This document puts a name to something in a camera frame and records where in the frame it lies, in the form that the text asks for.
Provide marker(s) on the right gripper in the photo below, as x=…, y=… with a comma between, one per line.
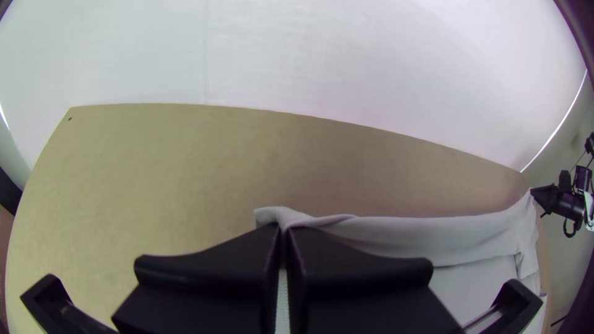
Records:
x=571, y=206

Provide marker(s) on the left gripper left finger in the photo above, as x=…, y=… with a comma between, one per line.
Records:
x=213, y=287

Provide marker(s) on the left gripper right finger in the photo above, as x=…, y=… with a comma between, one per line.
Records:
x=352, y=297

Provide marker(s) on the grey t-shirt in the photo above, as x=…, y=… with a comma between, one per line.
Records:
x=441, y=236

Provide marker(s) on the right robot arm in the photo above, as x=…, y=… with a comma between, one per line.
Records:
x=584, y=178

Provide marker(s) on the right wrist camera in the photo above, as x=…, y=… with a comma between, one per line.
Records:
x=564, y=181

